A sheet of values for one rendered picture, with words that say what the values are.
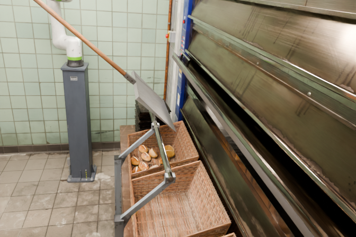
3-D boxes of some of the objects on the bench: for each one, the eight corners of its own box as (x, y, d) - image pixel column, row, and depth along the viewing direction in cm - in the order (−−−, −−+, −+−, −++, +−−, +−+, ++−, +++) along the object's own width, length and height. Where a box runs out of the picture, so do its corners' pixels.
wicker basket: (197, 191, 202) (201, 158, 191) (225, 261, 152) (233, 222, 141) (128, 197, 191) (129, 163, 180) (135, 275, 141) (136, 234, 130)
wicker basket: (180, 146, 255) (183, 119, 244) (196, 188, 205) (201, 156, 194) (126, 148, 245) (126, 120, 234) (129, 193, 194) (129, 160, 184)
